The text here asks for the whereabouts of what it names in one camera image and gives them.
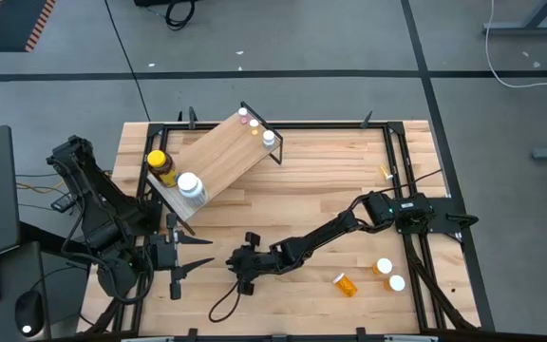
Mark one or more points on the black side desk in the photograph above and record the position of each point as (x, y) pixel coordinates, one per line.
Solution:
(7, 280)

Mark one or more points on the silver aluminium rail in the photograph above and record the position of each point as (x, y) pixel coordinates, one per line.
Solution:
(411, 339)
(147, 339)

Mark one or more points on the orange vial white cap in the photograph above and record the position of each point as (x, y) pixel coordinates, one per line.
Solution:
(383, 266)
(396, 283)
(345, 285)

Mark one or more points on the large white labelled bottle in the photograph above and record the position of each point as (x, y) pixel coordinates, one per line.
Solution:
(190, 185)

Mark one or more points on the small black device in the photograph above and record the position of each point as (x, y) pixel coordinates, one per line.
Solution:
(63, 203)

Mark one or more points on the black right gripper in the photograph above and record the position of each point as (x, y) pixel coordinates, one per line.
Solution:
(259, 261)

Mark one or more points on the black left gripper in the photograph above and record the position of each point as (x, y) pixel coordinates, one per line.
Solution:
(162, 254)

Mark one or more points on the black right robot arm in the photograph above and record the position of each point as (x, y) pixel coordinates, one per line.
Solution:
(321, 235)

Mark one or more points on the small white medicine bottle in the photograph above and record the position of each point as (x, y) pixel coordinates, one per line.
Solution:
(269, 138)

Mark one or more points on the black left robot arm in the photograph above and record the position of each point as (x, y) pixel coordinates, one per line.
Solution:
(98, 223)

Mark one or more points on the black computer mouse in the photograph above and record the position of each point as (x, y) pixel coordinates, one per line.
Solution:
(29, 311)

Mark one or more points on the black aluminium table frame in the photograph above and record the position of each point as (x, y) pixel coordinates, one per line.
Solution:
(174, 126)

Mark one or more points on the wooden shelf black frame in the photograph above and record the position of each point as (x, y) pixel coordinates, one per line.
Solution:
(226, 152)

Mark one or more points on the black gantry post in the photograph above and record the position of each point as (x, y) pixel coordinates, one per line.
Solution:
(367, 119)
(192, 335)
(193, 119)
(361, 335)

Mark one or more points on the grey metal floor stand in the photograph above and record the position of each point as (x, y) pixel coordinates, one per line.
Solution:
(530, 27)

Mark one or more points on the brown bottle yellow cap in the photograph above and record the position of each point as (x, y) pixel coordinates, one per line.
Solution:
(159, 164)

